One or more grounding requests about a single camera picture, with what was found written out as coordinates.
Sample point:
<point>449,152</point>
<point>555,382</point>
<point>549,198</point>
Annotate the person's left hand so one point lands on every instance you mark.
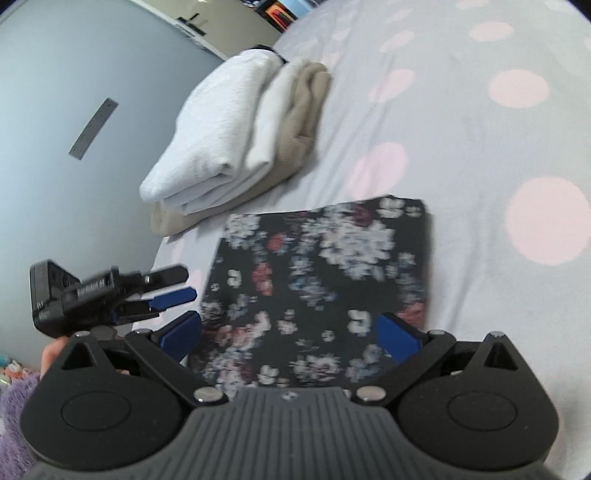
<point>51,355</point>

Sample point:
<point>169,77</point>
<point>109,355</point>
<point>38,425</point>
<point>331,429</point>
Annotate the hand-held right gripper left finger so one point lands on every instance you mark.
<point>182,334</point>

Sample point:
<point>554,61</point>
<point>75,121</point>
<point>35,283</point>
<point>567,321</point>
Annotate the dark floral pants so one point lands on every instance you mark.
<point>323,286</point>

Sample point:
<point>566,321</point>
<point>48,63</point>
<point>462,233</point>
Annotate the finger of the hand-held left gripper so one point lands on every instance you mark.
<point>173,297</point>
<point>166,278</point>

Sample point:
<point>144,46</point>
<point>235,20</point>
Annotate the polka-dot bed sheet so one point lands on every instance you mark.
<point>461,161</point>

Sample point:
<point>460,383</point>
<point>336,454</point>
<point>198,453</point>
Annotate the purple fluffy rug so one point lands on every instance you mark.
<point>16,424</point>

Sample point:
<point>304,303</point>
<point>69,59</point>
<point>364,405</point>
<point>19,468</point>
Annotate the grey wall switch panel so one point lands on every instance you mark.
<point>92,129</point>

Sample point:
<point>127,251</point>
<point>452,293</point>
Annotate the white garment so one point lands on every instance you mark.
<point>212,129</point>

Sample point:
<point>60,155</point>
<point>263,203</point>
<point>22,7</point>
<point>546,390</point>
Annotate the beige garment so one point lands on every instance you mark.
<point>295,129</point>

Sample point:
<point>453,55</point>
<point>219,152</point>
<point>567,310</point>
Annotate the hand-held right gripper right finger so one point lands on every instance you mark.
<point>398,339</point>

